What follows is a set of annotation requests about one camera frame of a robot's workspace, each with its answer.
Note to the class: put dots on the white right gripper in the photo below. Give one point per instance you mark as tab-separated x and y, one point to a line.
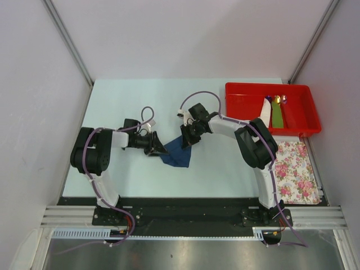
187	140

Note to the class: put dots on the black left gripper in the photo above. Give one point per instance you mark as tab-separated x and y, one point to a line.
158	149

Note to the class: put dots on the dark blue paper napkin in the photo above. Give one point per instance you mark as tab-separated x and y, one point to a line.
177	156

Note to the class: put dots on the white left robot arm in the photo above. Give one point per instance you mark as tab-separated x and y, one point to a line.
91	156

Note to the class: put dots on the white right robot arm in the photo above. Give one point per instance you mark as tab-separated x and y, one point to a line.
257	146

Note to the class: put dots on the white napkin roll with utensil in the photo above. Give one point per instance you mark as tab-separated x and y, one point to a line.
265	113

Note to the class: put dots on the green napkin roll with spoon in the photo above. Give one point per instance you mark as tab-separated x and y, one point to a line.
277	119

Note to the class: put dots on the red napkin roll with spoon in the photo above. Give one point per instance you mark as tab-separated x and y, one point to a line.
287	111

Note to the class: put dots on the red plastic bin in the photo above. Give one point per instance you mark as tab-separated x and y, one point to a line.
245	100

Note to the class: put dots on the floral cloth mat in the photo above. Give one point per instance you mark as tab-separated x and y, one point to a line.
296	183

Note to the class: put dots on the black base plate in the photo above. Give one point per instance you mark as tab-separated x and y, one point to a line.
186	217

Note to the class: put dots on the aluminium front rail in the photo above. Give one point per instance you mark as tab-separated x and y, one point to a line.
312	218

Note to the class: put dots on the left aluminium frame post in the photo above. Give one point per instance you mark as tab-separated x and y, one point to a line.
67	39

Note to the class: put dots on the aluminium frame post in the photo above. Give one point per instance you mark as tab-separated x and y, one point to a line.
67	39
315	38

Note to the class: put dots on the right aluminium frame post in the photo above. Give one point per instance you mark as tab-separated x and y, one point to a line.
315	38

